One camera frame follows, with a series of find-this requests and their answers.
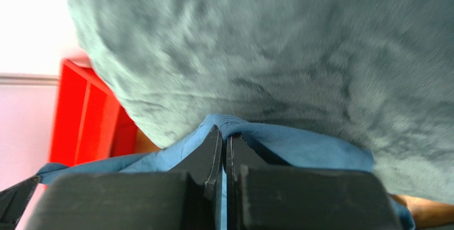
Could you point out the grey plush pillow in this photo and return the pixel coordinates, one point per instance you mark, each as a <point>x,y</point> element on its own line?
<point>376,73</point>

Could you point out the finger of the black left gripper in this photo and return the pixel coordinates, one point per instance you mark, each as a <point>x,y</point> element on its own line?
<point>14,201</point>

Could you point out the blue t shirt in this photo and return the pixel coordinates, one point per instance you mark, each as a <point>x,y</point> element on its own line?
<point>285,146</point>

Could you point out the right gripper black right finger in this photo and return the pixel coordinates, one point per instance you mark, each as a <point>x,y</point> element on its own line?
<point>265,196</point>

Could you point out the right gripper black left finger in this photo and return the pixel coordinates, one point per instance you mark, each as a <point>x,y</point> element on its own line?
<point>178,188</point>

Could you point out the red plastic tray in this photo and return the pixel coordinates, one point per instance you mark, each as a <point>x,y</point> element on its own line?
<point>89,123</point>

